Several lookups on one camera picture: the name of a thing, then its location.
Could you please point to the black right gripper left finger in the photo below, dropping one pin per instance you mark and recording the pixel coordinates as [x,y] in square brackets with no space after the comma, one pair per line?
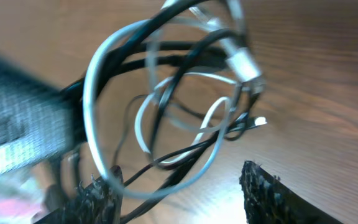
[98,203]

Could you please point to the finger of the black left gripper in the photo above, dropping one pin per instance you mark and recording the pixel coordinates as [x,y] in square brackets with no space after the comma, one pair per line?
[37,121]

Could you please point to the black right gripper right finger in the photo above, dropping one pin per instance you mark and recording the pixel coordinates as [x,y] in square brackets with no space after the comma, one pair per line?
[268,201]

